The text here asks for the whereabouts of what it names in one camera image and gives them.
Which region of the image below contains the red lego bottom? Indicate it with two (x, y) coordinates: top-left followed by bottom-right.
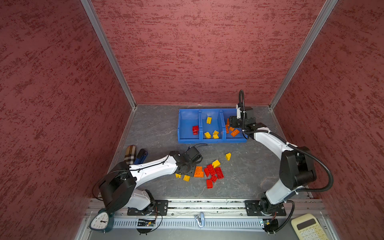
(206, 179), (213, 189)

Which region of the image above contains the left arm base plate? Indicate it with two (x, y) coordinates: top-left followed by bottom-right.
(127, 200), (169, 217)

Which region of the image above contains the yellow sloped lego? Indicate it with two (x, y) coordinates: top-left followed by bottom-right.
(226, 153), (232, 161)

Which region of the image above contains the green alarm clock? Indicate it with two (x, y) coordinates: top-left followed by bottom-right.
(89, 209), (114, 234)

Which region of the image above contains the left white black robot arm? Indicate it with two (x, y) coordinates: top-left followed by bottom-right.
(97, 146), (203, 215)

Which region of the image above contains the beige calculator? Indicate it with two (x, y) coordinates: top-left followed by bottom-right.
(291, 214), (328, 240)

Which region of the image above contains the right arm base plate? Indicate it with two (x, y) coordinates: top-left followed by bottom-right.
(244, 199), (287, 217)

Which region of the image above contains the plaid cloth pouch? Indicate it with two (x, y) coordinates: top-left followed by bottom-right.
(124, 145), (137, 165)

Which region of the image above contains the blue three-compartment bin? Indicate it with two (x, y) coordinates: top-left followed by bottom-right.
(177, 109), (247, 144)

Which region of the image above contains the orange lego stack centre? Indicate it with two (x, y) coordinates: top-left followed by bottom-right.
(194, 166), (205, 178)

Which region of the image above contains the red lego cluster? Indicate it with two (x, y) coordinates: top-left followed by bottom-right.
(204, 165), (224, 183)

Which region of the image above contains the yellow long lego bottom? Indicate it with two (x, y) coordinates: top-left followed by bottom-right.
(183, 175), (191, 182)

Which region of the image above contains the red lego single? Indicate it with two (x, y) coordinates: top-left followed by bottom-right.
(192, 126), (199, 135)

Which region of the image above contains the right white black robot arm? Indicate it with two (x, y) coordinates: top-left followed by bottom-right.
(229, 103), (334, 215)

